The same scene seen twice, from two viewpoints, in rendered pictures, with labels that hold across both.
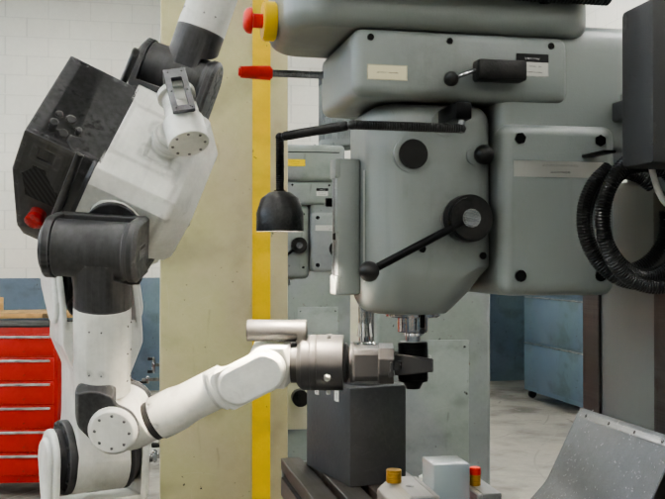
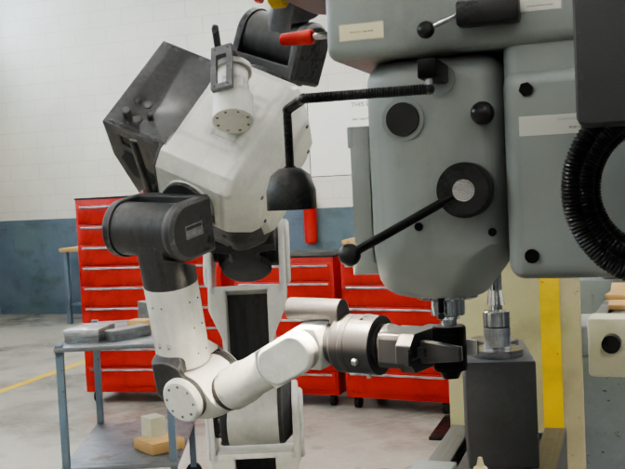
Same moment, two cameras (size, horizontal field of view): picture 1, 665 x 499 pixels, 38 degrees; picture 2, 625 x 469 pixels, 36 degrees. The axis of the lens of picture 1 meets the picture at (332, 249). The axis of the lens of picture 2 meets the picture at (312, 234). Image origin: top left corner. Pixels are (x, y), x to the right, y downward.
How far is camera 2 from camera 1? 0.71 m
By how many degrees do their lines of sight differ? 31
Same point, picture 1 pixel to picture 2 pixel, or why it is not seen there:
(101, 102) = (180, 84)
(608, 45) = not seen: outside the picture
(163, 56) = (260, 26)
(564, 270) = not seen: hidden behind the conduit
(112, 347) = (173, 322)
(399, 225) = (392, 200)
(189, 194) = (256, 167)
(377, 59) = (350, 19)
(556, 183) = not seen: hidden behind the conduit
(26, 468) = (424, 388)
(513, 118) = (520, 64)
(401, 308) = (411, 291)
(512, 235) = (520, 207)
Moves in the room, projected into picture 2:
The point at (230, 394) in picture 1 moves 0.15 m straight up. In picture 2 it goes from (268, 373) to (262, 275)
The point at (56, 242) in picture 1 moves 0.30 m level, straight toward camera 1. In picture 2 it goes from (114, 225) to (11, 237)
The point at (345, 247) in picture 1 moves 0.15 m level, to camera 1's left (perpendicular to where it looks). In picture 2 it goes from (362, 222) to (272, 225)
